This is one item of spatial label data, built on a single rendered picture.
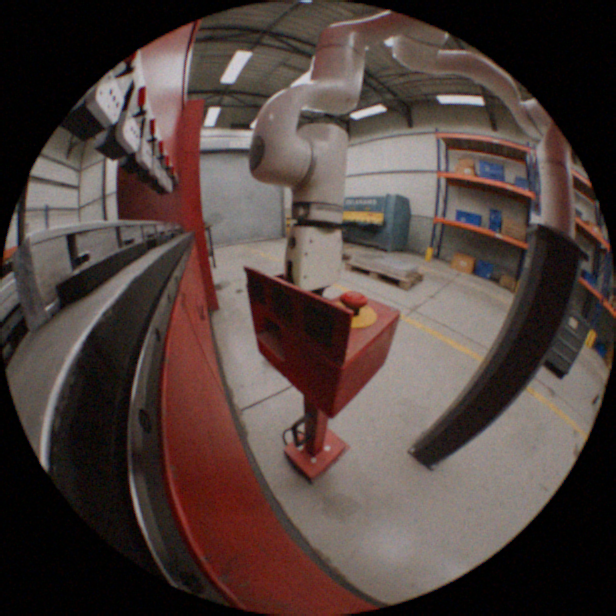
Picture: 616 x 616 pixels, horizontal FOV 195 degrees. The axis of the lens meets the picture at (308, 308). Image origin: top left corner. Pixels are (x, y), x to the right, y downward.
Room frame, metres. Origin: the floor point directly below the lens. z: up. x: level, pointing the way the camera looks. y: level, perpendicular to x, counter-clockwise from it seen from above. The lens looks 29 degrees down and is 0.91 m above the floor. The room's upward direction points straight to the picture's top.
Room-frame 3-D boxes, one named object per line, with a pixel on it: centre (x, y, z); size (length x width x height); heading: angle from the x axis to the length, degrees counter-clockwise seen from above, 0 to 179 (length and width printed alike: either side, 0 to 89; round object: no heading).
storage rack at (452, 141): (3.56, -4.51, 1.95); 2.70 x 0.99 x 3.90; 35
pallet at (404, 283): (2.85, -1.34, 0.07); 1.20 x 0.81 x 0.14; 39
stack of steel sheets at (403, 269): (2.86, -1.34, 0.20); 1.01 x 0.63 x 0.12; 39
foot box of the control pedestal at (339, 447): (0.27, -0.05, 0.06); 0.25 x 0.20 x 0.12; 133
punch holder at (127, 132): (0.32, 0.47, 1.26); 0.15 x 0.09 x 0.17; 32
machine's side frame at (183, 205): (1.50, 1.41, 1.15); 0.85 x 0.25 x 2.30; 122
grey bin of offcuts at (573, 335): (0.45, -2.80, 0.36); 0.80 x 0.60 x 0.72; 35
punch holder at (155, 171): (0.66, 0.68, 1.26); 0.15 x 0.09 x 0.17; 32
